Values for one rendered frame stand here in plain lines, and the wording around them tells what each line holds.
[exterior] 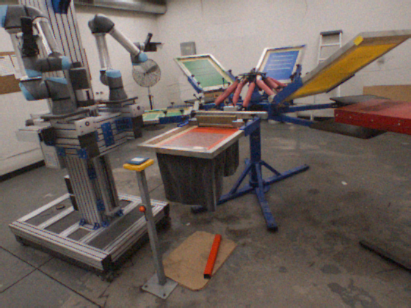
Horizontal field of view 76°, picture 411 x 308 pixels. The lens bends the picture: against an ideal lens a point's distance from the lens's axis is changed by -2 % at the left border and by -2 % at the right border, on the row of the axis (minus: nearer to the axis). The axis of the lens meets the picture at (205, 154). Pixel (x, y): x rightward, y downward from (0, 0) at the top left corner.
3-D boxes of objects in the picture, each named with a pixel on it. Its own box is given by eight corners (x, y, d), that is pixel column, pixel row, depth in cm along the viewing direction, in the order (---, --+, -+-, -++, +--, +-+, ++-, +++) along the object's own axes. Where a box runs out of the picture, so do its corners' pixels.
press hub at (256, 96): (267, 198, 290) (264, 69, 244) (235, 192, 310) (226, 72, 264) (277, 182, 321) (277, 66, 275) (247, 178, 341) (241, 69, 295)
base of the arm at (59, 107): (48, 114, 174) (43, 100, 170) (67, 109, 186) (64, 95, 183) (62, 114, 167) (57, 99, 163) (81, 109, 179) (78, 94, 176)
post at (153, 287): (165, 300, 178) (139, 170, 146) (141, 288, 189) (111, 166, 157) (183, 277, 196) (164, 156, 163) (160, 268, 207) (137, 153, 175)
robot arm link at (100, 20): (103, 6, 191) (151, 55, 221) (98, 10, 199) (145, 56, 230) (93, 18, 189) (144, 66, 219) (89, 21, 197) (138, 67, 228)
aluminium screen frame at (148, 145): (211, 158, 153) (211, 152, 152) (137, 150, 183) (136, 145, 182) (258, 125, 216) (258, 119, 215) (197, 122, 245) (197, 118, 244)
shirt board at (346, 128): (399, 136, 183) (401, 124, 180) (365, 149, 166) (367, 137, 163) (268, 112, 295) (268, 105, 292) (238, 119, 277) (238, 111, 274)
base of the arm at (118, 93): (105, 100, 214) (102, 88, 211) (118, 97, 227) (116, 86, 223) (118, 100, 207) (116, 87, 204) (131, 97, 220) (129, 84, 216)
